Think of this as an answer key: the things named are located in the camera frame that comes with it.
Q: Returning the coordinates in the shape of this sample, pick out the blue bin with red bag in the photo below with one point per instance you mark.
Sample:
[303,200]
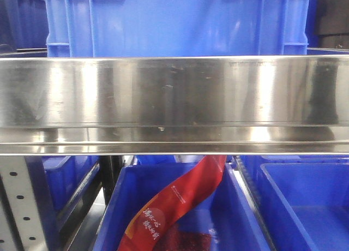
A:
[224,221]

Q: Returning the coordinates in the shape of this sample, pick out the blue bin right lower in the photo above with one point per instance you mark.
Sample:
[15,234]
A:
[303,202]

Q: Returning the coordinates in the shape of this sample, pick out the red printed plastic bag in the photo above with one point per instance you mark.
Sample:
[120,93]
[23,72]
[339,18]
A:
[175,200]

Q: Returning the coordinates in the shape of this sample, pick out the large light blue crate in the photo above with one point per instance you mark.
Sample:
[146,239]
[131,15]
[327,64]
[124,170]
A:
[176,28]

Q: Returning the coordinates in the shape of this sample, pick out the white perforated shelf upright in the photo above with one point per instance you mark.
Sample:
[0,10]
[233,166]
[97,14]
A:
[19,191]

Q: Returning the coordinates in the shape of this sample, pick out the stainless steel shelf rail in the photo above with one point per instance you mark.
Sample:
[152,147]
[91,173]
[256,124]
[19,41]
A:
[189,105]

